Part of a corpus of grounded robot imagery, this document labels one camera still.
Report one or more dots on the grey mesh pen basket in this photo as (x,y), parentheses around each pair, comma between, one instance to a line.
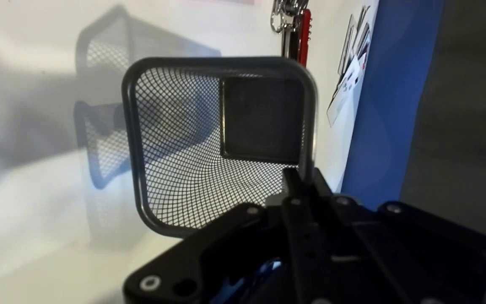
(206,133)

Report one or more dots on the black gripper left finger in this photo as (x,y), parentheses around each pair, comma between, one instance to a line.
(307,258)

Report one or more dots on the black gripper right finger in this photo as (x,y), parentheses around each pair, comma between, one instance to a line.
(368,260)

